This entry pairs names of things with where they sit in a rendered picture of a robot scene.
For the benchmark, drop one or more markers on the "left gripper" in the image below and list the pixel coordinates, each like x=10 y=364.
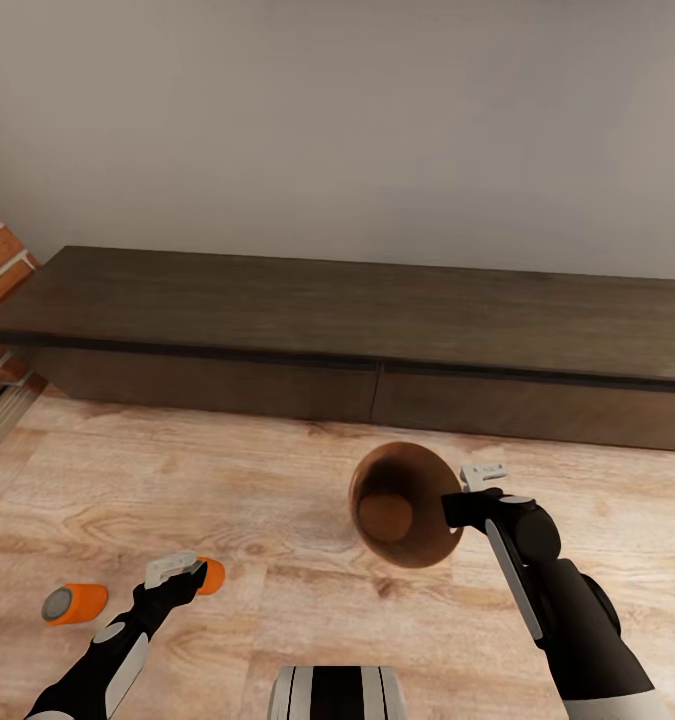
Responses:
x=178 y=590

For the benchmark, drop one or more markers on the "robot trunk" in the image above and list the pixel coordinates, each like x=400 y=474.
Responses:
x=337 y=693

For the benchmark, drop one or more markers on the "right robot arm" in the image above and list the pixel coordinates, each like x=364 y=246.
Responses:
x=567 y=613

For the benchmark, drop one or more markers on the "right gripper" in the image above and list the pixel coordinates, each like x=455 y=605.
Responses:
x=459 y=509

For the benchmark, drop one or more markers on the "can of soda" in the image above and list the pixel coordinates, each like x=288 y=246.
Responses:
x=214 y=577
x=74 y=603

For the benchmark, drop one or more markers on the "trash can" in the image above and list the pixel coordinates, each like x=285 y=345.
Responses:
x=395 y=505

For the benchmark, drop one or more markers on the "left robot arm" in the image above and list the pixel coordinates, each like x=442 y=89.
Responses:
x=94 y=687

